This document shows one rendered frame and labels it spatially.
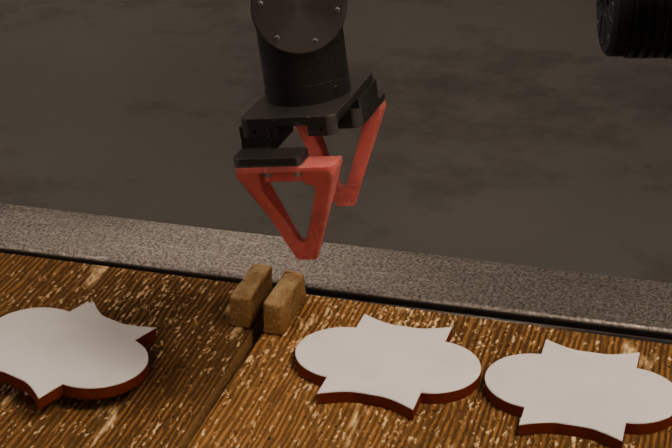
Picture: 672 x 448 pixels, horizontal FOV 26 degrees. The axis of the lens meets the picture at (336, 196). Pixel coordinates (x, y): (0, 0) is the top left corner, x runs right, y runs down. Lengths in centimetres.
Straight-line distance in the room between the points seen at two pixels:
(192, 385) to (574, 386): 27
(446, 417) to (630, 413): 12
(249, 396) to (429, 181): 264
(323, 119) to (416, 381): 21
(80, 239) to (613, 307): 47
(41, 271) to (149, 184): 244
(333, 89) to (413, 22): 389
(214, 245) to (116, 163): 250
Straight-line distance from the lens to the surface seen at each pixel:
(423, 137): 391
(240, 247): 128
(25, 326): 110
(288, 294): 111
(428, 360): 106
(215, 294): 116
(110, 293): 118
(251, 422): 101
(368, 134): 103
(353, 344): 107
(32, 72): 447
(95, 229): 133
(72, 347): 107
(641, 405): 103
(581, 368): 106
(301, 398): 103
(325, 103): 95
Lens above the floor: 149
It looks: 25 degrees down
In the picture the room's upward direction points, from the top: straight up
